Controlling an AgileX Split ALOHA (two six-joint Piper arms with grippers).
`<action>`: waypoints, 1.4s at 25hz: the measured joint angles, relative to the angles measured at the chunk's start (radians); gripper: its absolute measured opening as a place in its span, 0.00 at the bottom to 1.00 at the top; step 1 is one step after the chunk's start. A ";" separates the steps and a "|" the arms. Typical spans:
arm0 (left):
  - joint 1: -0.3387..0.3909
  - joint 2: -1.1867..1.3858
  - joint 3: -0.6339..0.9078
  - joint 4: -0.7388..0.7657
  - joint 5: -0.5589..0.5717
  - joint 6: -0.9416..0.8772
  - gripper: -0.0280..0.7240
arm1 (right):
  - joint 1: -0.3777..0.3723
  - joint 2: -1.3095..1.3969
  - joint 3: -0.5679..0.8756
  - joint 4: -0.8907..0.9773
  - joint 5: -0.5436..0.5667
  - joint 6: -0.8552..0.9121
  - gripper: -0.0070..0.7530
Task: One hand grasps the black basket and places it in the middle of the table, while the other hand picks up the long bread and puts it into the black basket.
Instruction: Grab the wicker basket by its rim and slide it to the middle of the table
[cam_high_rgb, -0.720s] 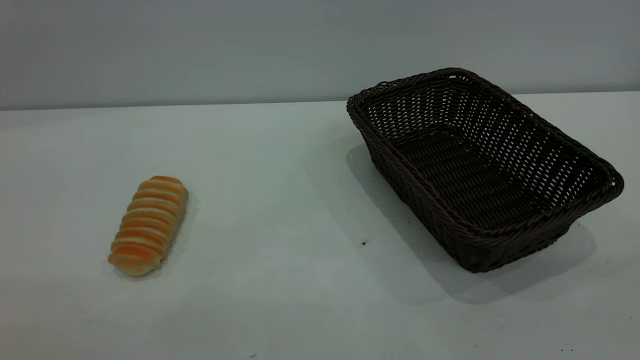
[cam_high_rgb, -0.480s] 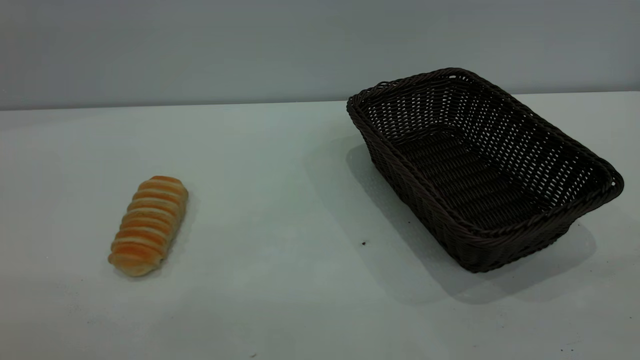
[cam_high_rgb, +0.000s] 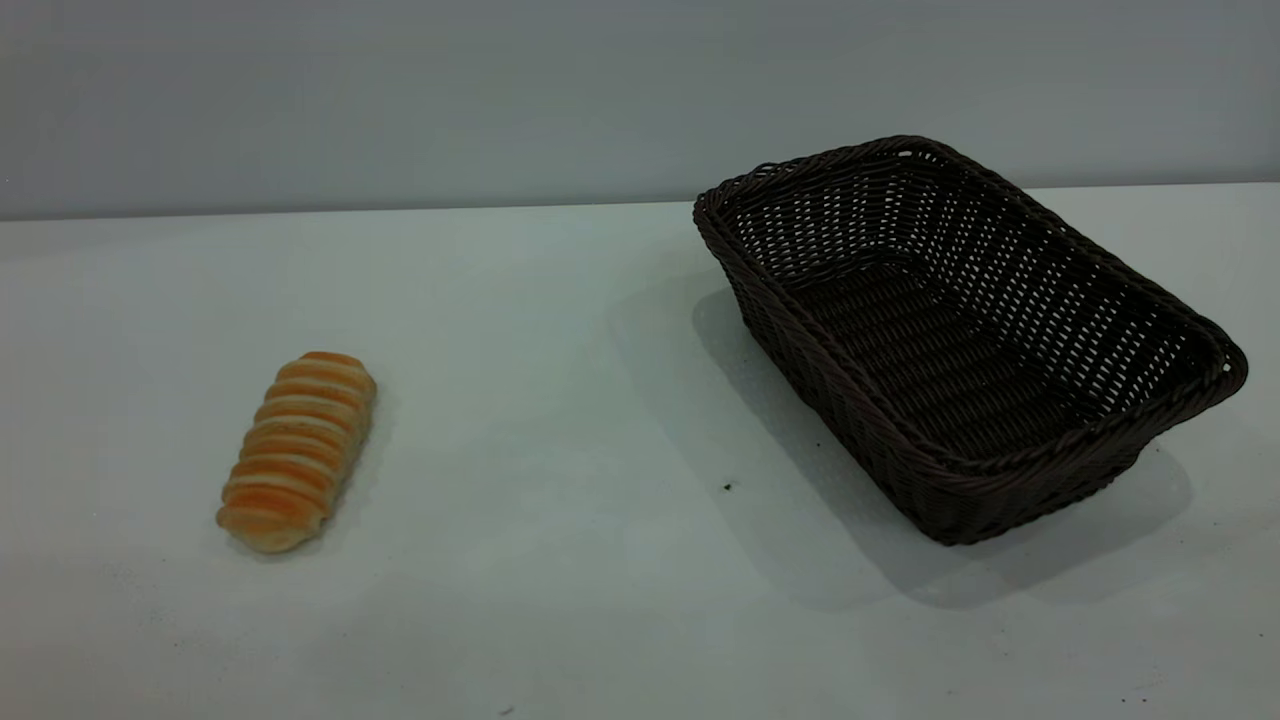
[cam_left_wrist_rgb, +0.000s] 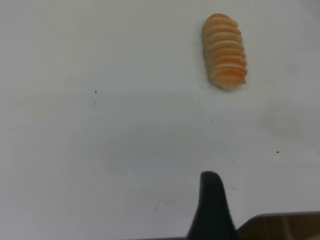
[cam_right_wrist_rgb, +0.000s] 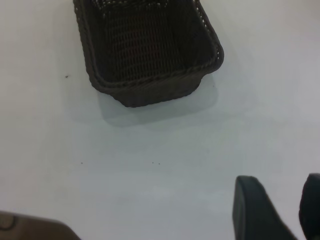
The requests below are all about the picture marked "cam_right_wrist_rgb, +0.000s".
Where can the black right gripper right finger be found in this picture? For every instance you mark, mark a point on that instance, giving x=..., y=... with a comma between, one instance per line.
x=312, y=207

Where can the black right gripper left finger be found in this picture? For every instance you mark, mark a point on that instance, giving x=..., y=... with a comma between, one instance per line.
x=252, y=215

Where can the black woven plastic basket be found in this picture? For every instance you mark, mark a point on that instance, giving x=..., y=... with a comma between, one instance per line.
x=140, y=50

